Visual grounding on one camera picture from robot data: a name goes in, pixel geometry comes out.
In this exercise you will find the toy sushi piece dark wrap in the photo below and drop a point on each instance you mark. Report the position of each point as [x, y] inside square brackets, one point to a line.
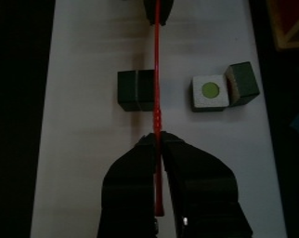
[127, 90]

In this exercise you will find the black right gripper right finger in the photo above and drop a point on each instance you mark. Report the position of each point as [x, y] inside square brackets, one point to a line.
[204, 192]

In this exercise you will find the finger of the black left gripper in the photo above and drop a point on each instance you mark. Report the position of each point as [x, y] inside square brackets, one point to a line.
[150, 10]
[167, 10]

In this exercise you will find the toy sushi piece green filling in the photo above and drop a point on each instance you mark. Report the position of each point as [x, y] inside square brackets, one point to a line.
[210, 93]

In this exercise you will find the white cutting board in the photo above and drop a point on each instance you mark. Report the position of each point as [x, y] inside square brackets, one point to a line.
[84, 139]

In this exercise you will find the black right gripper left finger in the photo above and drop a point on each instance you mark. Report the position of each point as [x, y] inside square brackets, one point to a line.
[128, 186]

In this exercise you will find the red toy knife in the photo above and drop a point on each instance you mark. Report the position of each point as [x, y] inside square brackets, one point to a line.
[158, 62]

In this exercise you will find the wooden framed red box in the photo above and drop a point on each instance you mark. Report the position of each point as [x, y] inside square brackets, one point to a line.
[290, 28]

